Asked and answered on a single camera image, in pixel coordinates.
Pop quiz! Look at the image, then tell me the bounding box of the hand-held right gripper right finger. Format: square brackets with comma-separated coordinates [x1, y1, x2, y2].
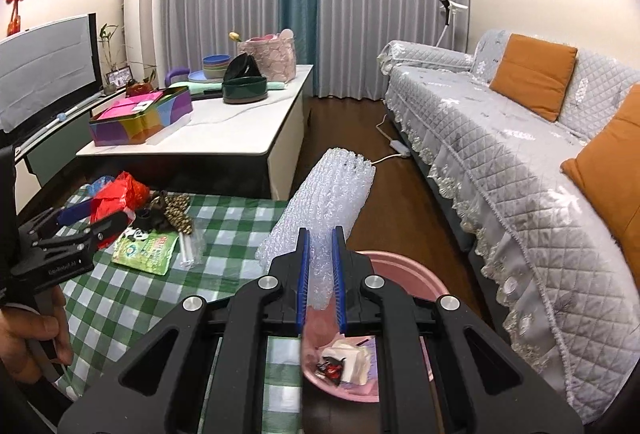
[331, 226, 585, 434]

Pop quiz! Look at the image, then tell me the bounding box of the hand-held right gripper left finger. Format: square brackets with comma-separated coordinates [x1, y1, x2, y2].
[57, 228, 312, 434]

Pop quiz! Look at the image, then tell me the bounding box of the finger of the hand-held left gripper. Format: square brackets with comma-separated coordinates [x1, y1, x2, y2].
[65, 213, 137, 251]
[17, 206, 96, 239]

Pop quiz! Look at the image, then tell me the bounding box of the red plastic bag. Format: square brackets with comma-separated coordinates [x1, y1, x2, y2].
[89, 171, 151, 251]

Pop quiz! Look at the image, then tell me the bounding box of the blue plastic bag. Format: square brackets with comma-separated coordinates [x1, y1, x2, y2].
[80, 175, 116, 197]

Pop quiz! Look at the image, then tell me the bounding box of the pink plastic basin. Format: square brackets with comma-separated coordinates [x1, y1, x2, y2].
[299, 250, 451, 404]

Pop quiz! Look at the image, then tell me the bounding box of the cream paper bag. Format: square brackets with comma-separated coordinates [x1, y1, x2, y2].
[320, 334, 378, 387]

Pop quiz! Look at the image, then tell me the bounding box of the foam fruit net sleeve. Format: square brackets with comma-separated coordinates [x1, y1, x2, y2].
[255, 146, 377, 312]

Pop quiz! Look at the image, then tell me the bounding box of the black red candy wrapper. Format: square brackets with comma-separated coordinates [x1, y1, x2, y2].
[315, 354, 348, 387]

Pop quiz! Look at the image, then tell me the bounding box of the person's left hand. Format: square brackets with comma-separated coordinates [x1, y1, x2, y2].
[0, 286, 75, 385]

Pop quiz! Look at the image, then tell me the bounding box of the green white tissue packet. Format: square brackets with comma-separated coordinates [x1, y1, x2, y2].
[111, 226, 180, 275]

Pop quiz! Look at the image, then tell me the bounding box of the brown patterned cloth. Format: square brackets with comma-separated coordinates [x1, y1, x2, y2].
[150, 190, 195, 235]

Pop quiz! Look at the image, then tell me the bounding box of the dark television stand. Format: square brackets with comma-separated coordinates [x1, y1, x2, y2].
[15, 88, 131, 195]

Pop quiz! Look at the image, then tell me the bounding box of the clear plastic wrapper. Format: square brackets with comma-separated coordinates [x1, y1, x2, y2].
[177, 226, 206, 271]

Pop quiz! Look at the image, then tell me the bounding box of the green checked tablecloth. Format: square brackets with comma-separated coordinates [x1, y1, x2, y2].
[50, 188, 321, 434]

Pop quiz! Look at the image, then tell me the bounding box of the colourful rectangular box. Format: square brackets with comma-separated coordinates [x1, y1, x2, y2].
[89, 88, 194, 148]

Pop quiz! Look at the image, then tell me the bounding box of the pink paper sheet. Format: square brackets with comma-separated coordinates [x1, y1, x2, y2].
[95, 94, 163, 121]

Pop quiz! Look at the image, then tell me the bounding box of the red teapot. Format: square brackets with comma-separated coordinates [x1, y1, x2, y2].
[125, 76, 158, 97]

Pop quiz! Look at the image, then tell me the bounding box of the grey television dust cover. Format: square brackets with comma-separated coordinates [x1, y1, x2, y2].
[0, 14, 91, 132]

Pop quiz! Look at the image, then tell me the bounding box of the potted bamboo plant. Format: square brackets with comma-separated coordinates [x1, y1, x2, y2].
[97, 24, 126, 89]

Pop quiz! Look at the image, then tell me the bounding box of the white top coffee table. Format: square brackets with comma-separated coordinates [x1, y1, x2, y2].
[76, 64, 315, 201]

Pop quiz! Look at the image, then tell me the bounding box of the black television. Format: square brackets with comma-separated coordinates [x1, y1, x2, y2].
[0, 12, 100, 149]

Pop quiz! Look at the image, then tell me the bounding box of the dark green pot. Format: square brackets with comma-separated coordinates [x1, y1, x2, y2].
[221, 76, 268, 105]

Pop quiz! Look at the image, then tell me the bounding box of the stack of coloured bowls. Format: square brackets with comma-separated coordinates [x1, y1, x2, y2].
[189, 54, 232, 84]

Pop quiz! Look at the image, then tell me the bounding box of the mint green tray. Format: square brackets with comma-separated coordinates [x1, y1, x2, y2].
[165, 81, 288, 95]

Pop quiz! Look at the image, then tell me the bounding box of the grey quilted sofa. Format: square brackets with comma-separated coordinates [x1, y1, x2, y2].
[376, 28, 640, 425]

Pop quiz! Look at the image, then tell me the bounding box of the pink patterned basket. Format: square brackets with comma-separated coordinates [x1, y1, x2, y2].
[236, 34, 297, 84]

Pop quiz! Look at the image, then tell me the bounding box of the white standing air conditioner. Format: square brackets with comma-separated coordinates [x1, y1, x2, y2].
[123, 0, 166, 84]

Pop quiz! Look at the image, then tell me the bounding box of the orange cushion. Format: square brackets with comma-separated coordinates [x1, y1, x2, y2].
[489, 34, 579, 123]
[560, 84, 640, 255]

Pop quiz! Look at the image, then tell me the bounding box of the white floor lamp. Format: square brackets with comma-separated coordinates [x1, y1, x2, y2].
[432, 0, 470, 49]

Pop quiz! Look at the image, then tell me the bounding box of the white power cable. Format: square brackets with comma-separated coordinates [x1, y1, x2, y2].
[370, 114, 412, 165]

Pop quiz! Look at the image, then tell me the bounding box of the photo frame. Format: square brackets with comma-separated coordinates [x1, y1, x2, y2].
[104, 66, 135, 89]

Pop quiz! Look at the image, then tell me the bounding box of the purple handle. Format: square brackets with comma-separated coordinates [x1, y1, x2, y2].
[165, 66, 192, 87]

